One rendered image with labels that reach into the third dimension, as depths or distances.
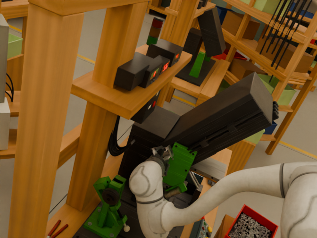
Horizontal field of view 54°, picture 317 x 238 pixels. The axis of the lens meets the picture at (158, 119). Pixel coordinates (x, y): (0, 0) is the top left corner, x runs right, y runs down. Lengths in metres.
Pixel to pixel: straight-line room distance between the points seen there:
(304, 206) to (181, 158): 0.84
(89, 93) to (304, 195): 0.73
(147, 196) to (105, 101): 0.36
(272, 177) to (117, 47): 0.65
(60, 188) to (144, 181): 1.90
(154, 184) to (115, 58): 0.46
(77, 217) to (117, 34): 0.86
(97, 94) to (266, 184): 0.61
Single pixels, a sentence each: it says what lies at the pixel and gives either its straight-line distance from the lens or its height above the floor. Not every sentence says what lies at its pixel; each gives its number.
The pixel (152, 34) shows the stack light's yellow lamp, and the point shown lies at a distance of 1.55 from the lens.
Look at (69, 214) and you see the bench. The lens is 1.56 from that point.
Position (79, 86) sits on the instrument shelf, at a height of 1.54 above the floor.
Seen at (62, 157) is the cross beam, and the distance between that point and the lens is 1.28.
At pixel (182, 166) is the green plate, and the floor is 1.18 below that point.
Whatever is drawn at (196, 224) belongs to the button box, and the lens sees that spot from 1.64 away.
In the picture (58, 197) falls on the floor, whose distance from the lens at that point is 2.84.
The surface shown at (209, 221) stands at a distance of 1.74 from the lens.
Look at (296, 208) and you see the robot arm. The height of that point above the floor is 1.65.
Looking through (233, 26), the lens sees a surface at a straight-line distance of 4.87.
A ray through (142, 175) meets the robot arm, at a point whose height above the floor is 1.37.
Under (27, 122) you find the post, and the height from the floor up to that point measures 1.55.
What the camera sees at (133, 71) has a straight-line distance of 1.13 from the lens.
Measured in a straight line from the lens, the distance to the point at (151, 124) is 1.62.
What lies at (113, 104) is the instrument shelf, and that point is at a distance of 1.08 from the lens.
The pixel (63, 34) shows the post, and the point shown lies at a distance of 0.75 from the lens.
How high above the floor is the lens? 2.05
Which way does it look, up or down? 29 degrees down
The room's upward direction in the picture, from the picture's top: 19 degrees clockwise
